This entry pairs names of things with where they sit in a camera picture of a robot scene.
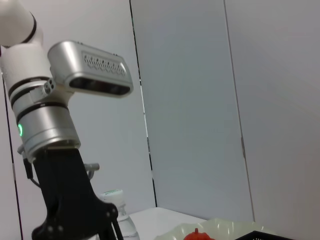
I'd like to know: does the clear green-label water bottle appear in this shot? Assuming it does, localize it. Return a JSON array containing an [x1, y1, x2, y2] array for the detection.
[[99, 189, 141, 240]]

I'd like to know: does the black mesh pen holder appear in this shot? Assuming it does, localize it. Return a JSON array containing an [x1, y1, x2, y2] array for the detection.
[[234, 230, 296, 240]]

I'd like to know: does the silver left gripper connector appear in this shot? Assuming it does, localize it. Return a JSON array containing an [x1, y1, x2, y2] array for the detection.
[[84, 162, 101, 180]]

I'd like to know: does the green glass fruit plate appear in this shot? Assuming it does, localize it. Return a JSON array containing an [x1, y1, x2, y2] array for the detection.
[[153, 217, 266, 240]]

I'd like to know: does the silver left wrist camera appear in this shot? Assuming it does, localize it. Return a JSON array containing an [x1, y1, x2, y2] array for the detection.
[[47, 40, 134, 99]]

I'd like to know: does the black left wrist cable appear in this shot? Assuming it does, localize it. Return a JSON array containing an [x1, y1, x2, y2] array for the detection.
[[22, 156, 42, 188]]

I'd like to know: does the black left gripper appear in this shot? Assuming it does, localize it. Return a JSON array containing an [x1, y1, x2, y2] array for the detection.
[[31, 147, 125, 240]]

